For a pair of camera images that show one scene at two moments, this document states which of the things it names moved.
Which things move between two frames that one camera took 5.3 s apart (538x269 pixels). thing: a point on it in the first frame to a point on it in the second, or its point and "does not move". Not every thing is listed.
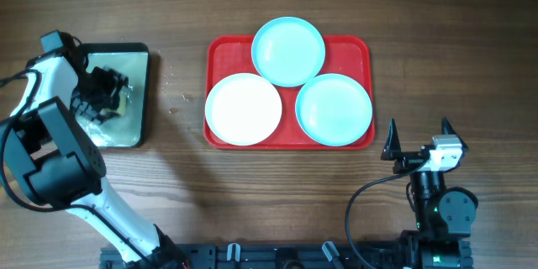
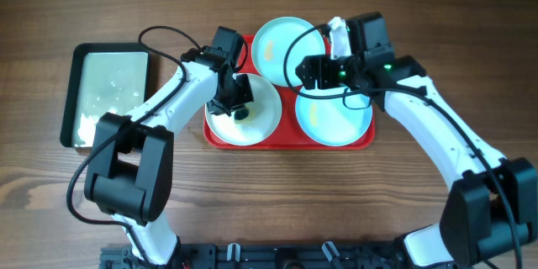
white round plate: [243, 109] does not move
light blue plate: [288, 52] does not move
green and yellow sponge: [122, 107] to [240, 114]
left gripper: [110, 91] to [243, 97]
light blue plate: [334, 109] does not move
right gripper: [408, 161] to [312, 62]
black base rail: [411, 253] does not move
